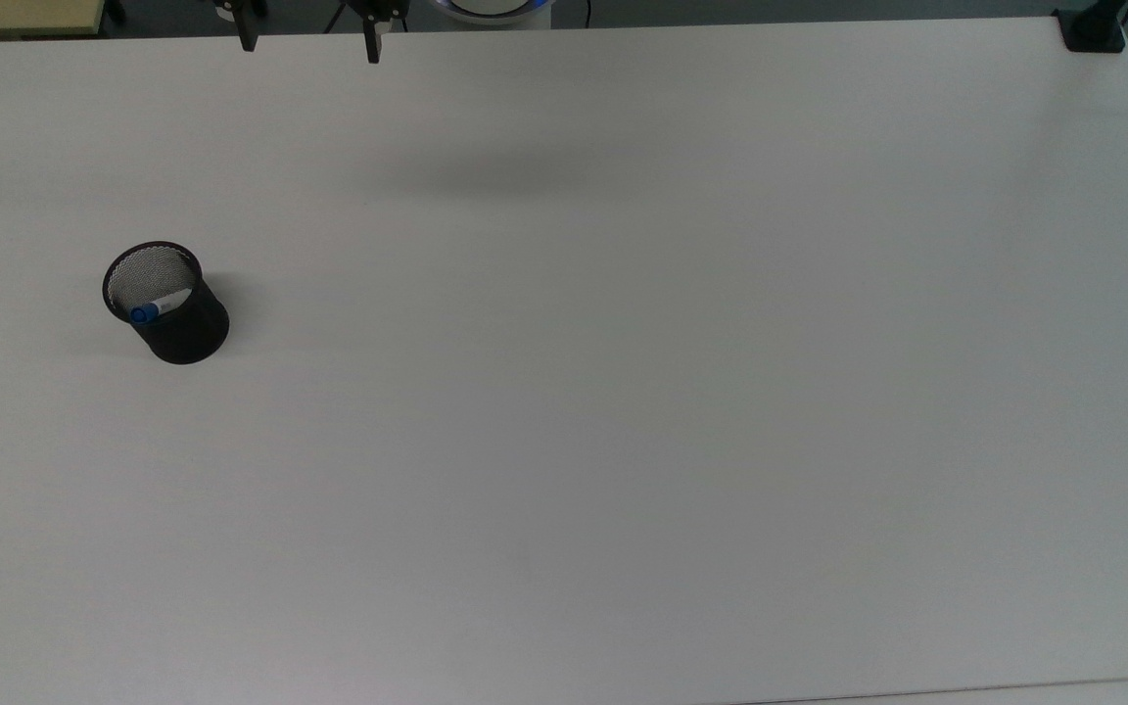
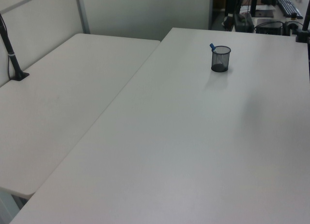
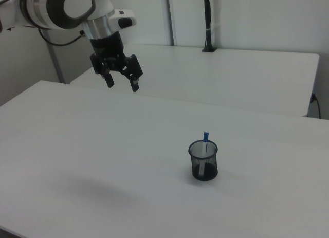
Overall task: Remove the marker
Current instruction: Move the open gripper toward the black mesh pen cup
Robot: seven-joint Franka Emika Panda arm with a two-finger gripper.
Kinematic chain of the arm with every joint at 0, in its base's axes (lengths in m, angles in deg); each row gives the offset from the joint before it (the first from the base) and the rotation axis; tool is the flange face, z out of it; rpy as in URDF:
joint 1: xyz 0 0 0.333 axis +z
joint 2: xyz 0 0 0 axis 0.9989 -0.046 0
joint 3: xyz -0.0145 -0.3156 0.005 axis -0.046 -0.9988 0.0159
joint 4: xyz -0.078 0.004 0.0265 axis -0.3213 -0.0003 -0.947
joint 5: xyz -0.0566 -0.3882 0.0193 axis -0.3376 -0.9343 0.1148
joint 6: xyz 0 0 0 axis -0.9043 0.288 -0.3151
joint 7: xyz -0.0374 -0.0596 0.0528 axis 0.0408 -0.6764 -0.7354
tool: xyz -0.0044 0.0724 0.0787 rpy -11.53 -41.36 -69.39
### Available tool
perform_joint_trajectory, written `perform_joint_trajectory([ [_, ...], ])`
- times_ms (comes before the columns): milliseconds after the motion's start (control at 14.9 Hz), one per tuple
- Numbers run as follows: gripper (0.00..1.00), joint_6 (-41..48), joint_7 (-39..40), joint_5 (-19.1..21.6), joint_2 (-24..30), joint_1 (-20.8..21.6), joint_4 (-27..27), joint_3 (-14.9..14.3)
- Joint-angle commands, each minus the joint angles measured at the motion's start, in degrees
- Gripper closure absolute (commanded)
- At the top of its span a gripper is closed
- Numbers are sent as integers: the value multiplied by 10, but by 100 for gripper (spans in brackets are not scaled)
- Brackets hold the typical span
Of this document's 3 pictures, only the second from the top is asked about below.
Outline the black monitor stand pole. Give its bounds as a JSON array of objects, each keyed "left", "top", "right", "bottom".
[{"left": 249, "top": 0, "right": 259, "bottom": 17}]

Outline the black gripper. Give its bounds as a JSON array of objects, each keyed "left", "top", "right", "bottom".
[{"left": 222, "top": 0, "right": 243, "bottom": 32}]

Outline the thin black cable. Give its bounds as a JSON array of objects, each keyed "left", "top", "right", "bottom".
[{"left": 6, "top": 55, "right": 13, "bottom": 80}]

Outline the black flat monitor base plate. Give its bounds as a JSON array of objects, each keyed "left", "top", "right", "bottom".
[{"left": 253, "top": 10, "right": 275, "bottom": 18}]

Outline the black computer keyboard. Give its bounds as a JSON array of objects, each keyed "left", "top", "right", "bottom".
[{"left": 276, "top": 0, "right": 304, "bottom": 19}]

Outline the white emergency stop button box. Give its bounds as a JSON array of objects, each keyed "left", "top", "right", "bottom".
[{"left": 284, "top": 13, "right": 303, "bottom": 36}]

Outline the black camera stand with base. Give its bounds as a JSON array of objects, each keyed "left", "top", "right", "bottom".
[{"left": 0, "top": 13, "right": 30, "bottom": 82}]

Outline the black mesh pen cup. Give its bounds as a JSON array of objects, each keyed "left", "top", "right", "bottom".
[{"left": 211, "top": 45, "right": 232, "bottom": 73}]

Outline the blue and white marker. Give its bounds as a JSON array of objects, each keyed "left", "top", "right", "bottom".
[{"left": 209, "top": 42, "right": 221, "bottom": 64}]

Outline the dark green equipment box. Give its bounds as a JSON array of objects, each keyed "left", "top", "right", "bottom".
[{"left": 238, "top": 12, "right": 254, "bottom": 33}]

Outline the black camera pole with clamp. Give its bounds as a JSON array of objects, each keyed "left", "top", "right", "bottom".
[{"left": 294, "top": 6, "right": 310, "bottom": 43}]

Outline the black electronics box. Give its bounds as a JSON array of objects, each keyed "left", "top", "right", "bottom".
[{"left": 255, "top": 18, "right": 284, "bottom": 35}]

